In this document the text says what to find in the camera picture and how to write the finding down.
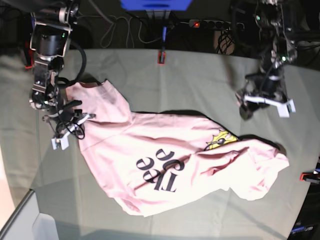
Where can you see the grey-green table cloth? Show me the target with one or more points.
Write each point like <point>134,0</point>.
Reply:
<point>66,190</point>

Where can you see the red black centre clamp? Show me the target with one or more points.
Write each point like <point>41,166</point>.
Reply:
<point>161,57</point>

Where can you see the pink t-shirt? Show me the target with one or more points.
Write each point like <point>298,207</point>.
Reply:
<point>150,163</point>

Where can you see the white power strip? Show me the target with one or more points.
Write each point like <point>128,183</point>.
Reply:
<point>216,25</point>

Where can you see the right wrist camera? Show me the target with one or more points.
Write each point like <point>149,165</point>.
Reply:
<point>60,143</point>

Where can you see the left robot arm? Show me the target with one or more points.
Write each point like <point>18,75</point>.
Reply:
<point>278,50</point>

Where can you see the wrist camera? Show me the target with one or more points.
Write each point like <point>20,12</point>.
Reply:
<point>285,109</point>
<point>60,143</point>

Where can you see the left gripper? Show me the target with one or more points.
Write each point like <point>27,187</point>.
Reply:
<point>261,90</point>

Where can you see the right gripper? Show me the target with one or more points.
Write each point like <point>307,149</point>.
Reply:
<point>65,121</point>

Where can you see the white plastic bin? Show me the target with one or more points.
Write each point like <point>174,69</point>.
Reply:
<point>28,223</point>

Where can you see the red black clamp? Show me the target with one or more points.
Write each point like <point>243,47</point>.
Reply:
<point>161,57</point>
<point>311,177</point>
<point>27,56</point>

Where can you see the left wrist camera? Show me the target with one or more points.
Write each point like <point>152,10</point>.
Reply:
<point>285,109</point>

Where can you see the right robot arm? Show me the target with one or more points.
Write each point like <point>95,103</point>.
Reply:
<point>50,41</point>

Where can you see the red black left clamp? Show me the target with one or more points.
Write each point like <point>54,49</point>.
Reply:
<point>27,56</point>

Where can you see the red black right clamp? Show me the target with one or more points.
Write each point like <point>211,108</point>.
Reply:
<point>311,177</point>

